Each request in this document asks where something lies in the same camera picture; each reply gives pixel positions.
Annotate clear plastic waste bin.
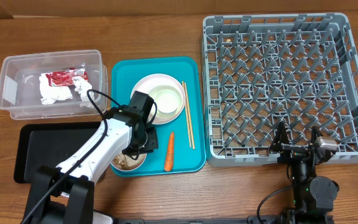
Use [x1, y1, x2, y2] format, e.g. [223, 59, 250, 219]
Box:
[0, 50, 108, 120]

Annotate grey dishwasher rack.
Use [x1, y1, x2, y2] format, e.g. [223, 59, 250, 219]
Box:
[201, 12, 358, 167]

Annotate cream plastic cup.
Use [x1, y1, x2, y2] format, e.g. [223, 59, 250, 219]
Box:
[155, 90, 179, 116]

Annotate rice and peanut leftovers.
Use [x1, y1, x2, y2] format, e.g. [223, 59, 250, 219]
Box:
[112, 152, 145, 170]

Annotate teal plastic tray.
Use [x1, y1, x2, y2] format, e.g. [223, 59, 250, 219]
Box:
[111, 57, 206, 177]

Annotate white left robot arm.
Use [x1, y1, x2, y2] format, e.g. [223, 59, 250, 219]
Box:
[22, 91, 158, 223]

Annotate orange carrot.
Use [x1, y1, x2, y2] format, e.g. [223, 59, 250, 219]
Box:
[163, 132, 175, 172]

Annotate black waste tray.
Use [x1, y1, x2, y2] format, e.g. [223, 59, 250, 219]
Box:
[14, 121, 100, 184]

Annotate red snack wrapper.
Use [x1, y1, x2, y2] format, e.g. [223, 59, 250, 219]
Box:
[45, 67, 88, 86]

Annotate pink food bowl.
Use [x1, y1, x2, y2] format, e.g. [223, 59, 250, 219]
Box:
[110, 151, 148, 172]

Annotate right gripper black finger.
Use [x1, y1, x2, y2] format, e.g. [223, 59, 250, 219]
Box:
[310, 126, 323, 149]
[269, 121, 290, 152]

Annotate cream shallow bowl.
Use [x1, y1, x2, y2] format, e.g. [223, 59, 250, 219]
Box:
[149, 85, 183, 118]

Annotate pink round plate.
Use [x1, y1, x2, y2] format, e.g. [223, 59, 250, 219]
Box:
[131, 73, 185, 124]

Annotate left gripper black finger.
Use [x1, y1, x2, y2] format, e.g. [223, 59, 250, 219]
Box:
[144, 126, 158, 152]
[122, 146, 140, 156]

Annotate white napkin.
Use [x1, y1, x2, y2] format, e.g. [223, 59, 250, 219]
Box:
[39, 73, 73, 105]

